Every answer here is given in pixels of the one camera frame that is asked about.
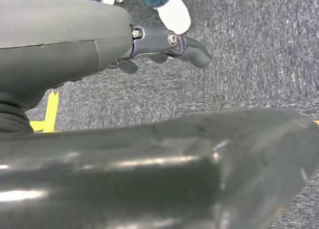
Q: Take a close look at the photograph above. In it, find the person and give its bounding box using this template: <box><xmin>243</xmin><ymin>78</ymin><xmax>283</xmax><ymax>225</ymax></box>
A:
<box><xmin>37</xmin><ymin>0</ymin><xmax>191</xmax><ymax>35</ymax></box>

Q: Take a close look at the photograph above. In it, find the stainless steel workbench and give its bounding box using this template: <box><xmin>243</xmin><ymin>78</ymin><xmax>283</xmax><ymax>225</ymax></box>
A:
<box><xmin>0</xmin><ymin>108</ymin><xmax>319</xmax><ymax>229</ymax></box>

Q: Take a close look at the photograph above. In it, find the yellow floor tape square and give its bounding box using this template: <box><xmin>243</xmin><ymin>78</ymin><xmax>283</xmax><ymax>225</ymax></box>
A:
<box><xmin>29</xmin><ymin>91</ymin><xmax>60</xmax><ymax>133</ymax></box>

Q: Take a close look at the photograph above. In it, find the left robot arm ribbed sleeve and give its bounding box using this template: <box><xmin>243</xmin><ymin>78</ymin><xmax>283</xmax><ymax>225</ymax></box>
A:
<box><xmin>0</xmin><ymin>92</ymin><xmax>34</xmax><ymax>134</ymax></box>

